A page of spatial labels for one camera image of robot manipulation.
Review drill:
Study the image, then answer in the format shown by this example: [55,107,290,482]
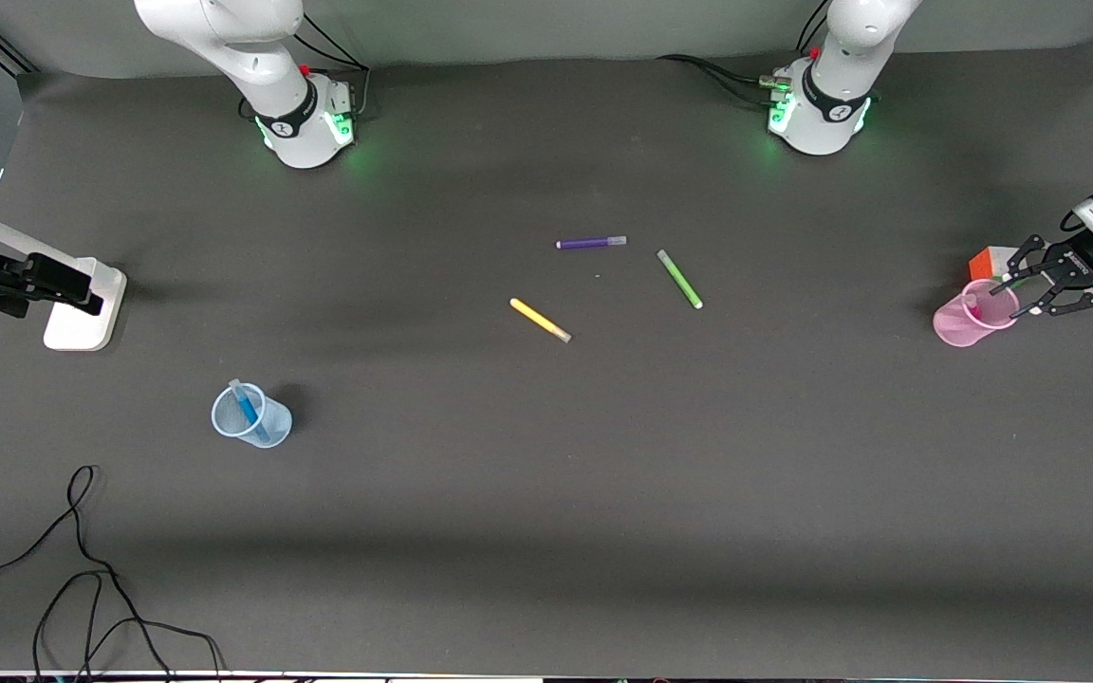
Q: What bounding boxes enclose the white stand with base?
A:
[0,204,128,352]

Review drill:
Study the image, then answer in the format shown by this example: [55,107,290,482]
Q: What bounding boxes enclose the blue marker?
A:
[229,378,272,445]

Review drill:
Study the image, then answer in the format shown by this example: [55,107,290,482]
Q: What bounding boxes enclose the translucent blue plastic cup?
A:
[212,382,293,449]

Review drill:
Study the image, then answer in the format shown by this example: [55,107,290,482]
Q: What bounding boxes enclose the yellow marker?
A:
[509,297,573,344]

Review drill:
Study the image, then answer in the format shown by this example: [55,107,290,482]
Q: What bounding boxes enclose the dark grey table mat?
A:
[0,43,1093,679]

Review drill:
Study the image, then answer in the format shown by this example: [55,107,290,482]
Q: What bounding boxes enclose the green marker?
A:
[657,249,704,310]

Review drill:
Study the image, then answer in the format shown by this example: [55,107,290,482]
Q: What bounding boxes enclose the loose black cable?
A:
[0,465,225,683]

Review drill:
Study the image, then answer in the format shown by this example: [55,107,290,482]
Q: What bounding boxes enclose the translucent pink plastic cup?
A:
[933,278,1022,348]

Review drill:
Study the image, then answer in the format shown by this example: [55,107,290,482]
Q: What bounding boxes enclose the colourful puzzle cube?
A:
[969,245,1024,284]

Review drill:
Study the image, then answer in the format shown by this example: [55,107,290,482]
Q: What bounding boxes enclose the black right arm base cables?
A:
[295,9,372,120]

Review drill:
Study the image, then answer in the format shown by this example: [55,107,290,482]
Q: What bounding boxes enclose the black left arm base cables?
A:
[656,19,827,110]

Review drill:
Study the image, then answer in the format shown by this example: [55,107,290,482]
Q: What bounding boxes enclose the black arm base cables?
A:
[656,19,827,110]
[295,9,372,120]

